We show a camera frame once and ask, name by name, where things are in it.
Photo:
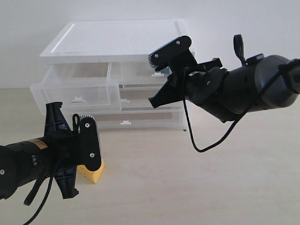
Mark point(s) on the white plastic drawer cabinet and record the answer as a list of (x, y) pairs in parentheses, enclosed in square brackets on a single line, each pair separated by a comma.
[(112, 41)]

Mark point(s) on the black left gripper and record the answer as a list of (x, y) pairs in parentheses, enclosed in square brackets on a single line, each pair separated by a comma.
[(56, 153)]

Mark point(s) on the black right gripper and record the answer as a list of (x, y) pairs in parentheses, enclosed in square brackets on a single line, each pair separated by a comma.
[(200, 83)]

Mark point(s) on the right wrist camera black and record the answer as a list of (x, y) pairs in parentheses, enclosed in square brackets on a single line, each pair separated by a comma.
[(175, 54)]

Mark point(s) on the yellow cheese wedge toy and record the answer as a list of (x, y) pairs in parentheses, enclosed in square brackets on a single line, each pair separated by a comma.
[(93, 176)]

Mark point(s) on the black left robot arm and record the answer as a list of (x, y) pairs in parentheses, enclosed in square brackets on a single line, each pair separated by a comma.
[(14, 170)]

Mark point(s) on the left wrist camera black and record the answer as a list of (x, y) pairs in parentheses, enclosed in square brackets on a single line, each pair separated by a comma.
[(86, 130)]

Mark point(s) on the middle wide clear drawer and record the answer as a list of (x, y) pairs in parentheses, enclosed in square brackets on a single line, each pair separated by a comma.
[(134, 100)]

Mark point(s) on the bottom wide clear drawer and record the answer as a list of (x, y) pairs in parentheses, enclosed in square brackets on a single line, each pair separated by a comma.
[(141, 118)]

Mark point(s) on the white pill bottle teal label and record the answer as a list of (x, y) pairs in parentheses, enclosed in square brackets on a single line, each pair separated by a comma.
[(163, 70)]

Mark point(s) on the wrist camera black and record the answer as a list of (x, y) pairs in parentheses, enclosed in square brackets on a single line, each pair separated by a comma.
[(86, 130), (175, 54)]

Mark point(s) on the wide clear drawer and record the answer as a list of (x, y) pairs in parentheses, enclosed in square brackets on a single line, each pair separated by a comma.
[(141, 118), (134, 100)]

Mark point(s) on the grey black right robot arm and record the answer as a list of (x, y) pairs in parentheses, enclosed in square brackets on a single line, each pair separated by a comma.
[(263, 83)]

